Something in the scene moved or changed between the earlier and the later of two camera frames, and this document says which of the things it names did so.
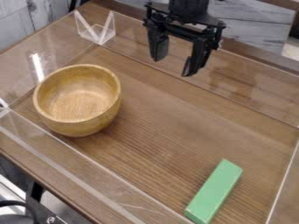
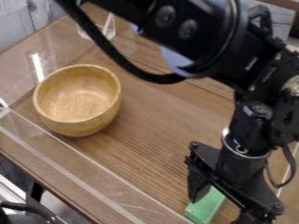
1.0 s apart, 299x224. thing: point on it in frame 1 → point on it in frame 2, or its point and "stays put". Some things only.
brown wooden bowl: x=78 y=99 stays put
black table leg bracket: x=38 y=212 stays put
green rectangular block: x=207 y=203 stays put
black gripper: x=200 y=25 → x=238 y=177
